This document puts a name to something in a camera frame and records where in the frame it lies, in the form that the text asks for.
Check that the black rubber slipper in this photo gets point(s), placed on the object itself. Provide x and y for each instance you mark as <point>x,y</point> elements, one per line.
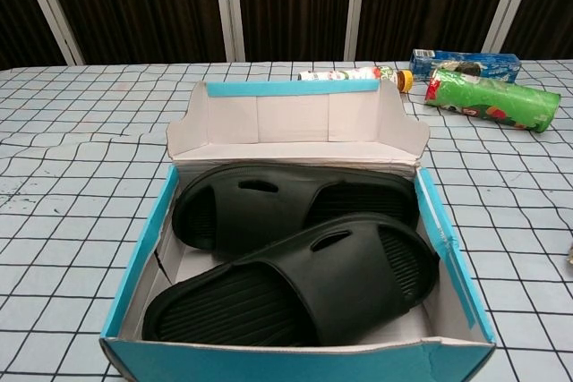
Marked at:
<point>340,274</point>
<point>250,212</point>

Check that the light blue open shoe box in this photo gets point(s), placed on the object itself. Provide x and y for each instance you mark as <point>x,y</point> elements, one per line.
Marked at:
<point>291,118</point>

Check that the blue snack package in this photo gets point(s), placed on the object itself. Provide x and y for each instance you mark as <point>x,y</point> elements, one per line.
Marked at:
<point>492,65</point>

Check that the white drink bottle yellow cap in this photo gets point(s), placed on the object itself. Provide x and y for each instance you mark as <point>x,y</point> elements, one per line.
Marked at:
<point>340,74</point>

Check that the green chip canister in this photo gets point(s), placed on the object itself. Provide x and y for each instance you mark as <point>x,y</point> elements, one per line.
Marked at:
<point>492,102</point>

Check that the blue checkered tablecloth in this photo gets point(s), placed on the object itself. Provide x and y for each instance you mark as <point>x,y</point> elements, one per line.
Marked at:
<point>515,198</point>

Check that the silver red snack packet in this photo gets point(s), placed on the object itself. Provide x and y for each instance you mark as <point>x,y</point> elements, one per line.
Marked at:
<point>570,257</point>

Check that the white screen frame post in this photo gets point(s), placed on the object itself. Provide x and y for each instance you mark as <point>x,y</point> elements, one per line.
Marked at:
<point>356,6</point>
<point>506,2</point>
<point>228,6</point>
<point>49,11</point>

